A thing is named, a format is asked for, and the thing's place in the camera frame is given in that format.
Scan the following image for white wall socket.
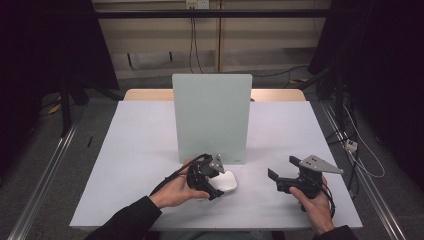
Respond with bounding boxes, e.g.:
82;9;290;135
185;0;211;10

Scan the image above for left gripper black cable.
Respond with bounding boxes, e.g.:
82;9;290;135
149;153;213;197

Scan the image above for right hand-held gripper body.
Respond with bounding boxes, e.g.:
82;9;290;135
276;154;344;200

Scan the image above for person's left hand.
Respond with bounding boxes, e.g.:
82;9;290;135
149;159;211;210

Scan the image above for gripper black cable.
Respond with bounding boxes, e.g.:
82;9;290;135
301;181;337;219
149;153;213;197

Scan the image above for white table cover sheet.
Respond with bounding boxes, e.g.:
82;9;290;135
69;100;364;231

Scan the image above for black metal stand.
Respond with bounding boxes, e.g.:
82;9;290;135
58;74;124;138
298;64;348;134

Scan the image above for black horizontal bar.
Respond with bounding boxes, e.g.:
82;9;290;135
93;9;331;19

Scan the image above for white whiteboard eraser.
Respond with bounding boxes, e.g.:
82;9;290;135
196;169;238;202

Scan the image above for black hanging cables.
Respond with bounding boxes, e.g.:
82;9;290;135
188;8;204;75

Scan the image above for person's right hand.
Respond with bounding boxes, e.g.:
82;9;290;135
288;175;335;236

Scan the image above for aluminium floor rail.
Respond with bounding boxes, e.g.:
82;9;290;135
6;123;79;240
319;101;408;240

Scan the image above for black floor cable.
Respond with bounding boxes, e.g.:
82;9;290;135
219;65;309;79

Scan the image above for glass whiteboard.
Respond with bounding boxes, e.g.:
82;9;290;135
171;73;253;166

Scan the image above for black curtain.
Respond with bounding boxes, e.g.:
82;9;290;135
308;0;424;191
0;0;120;181

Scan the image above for white cable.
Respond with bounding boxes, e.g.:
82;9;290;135
341;104;386;179

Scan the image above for white power adapter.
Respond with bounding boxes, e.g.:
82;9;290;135
344;139;359;153

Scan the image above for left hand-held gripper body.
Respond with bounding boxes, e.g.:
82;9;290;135
185;153;227;192

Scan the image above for wooden table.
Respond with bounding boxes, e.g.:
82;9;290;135
123;88;307;102

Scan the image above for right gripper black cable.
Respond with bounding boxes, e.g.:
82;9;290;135
301;181;337;219

